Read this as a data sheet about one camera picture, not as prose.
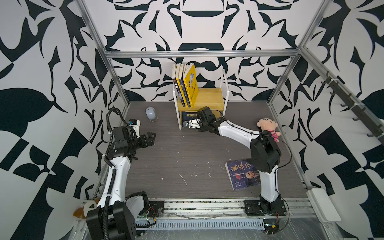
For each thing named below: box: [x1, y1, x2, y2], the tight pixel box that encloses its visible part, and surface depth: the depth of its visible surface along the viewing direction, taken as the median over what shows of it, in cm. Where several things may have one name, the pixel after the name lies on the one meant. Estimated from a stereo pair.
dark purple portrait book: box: [179, 64, 191, 108], surface depth 81 cm
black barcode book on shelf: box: [172, 63, 186, 107], surface depth 81 cm
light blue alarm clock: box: [145, 106, 158, 122], surface depth 106 cm
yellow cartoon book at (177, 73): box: [175, 63, 188, 108], surface depth 81 cm
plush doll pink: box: [256, 118, 281, 143], surface depth 101 cm
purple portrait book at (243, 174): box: [225, 159, 261, 191], surface depth 85 cm
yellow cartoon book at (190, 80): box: [183, 63, 199, 108], surface depth 83 cm
